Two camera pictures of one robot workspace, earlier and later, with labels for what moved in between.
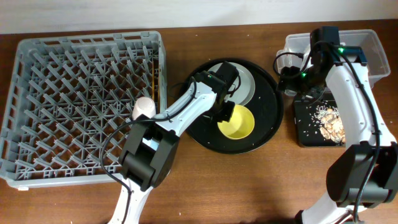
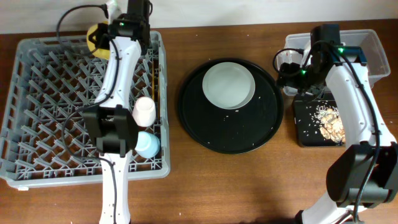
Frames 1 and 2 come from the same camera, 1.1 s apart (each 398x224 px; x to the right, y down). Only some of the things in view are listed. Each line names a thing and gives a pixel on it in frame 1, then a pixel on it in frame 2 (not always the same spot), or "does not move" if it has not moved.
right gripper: (291, 83) does not move
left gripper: (226, 109) -> (94, 37)
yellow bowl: (241, 124) -> (101, 53)
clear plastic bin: (363, 45) does not move
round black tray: (267, 106) does not move
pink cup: (143, 105) does not move
